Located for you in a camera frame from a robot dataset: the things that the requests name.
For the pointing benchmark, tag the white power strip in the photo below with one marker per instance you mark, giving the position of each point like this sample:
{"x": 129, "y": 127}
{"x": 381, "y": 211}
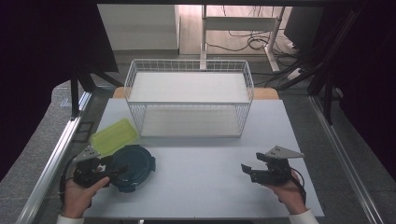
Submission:
{"x": 294, "y": 73}

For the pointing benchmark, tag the person's right hand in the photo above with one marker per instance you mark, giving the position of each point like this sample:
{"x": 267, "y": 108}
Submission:
{"x": 288, "y": 194}

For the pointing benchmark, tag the wooden table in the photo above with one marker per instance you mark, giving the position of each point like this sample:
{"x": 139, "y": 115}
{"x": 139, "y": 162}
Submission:
{"x": 266, "y": 93}

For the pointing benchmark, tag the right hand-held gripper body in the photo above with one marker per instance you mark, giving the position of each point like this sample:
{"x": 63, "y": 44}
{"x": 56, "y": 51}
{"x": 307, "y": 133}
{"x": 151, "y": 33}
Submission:
{"x": 274, "y": 169}

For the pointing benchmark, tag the dark curtain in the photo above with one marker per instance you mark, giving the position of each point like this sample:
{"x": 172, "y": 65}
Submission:
{"x": 37, "y": 62}
{"x": 370, "y": 77}

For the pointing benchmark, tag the dark computer case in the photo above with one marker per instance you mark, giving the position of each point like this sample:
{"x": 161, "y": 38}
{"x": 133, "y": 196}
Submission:
{"x": 303, "y": 28}

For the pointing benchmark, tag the dark blue round food container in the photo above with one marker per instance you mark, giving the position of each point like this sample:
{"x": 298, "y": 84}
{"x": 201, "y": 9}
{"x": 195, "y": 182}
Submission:
{"x": 134, "y": 168}

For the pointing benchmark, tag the white metal desk frame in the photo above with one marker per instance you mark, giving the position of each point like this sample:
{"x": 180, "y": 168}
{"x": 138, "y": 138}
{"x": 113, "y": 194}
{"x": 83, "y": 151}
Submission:
{"x": 239, "y": 23}

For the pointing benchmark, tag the aluminium rail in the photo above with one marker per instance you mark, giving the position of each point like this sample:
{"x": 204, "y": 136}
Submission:
{"x": 53, "y": 165}
{"x": 342, "y": 158}

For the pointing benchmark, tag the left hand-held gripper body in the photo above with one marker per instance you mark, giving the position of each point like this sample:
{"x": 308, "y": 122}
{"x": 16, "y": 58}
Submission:
{"x": 88, "y": 171}

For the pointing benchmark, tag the clear container with green lid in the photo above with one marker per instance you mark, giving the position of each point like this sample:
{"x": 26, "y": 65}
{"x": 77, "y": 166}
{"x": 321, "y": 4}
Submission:
{"x": 114, "y": 137}

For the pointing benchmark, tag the person's left hand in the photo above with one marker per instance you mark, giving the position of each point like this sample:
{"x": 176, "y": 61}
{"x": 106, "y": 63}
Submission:
{"x": 77, "y": 196}

